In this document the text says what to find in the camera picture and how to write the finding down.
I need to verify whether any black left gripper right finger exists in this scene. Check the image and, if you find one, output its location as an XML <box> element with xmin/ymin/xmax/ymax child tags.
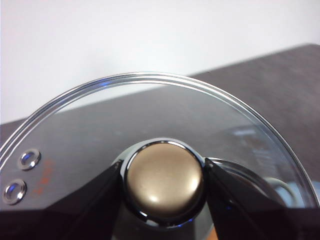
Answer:
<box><xmin>204</xmin><ymin>157</ymin><xmax>320</xmax><ymax>240</ymax></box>

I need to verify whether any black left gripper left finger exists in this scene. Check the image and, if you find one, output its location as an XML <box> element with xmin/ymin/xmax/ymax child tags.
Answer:
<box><xmin>0</xmin><ymin>161</ymin><xmax>126</xmax><ymax>240</ymax></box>

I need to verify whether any glass lid with grey knob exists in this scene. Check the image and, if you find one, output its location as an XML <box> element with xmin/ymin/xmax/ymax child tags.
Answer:
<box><xmin>0</xmin><ymin>71</ymin><xmax>316</xmax><ymax>240</ymax></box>

